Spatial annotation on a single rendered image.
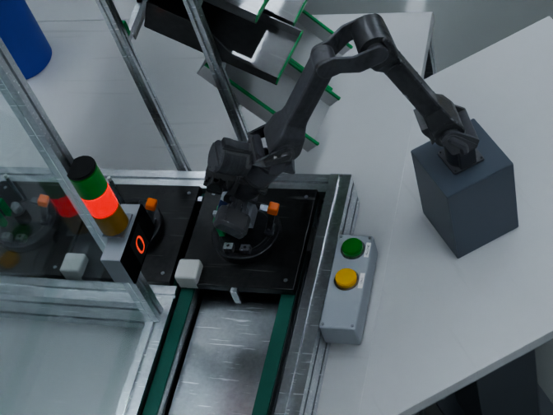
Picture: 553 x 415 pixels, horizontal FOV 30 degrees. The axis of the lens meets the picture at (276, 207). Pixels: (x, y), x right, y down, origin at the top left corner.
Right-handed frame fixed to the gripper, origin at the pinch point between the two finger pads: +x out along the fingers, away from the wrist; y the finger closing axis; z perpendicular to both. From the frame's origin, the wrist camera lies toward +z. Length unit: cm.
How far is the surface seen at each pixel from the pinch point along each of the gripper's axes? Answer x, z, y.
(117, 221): -9.6, 20.8, 20.2
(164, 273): 17.8, 3.4, 10.1
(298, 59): -0.6, -5.5, -40.6
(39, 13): 71, 46, -78
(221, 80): -8.0, 10.9, -19.1
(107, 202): -13.4, 24.1, 20.0
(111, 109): 49, 21, -43
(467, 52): 68, -87, -147
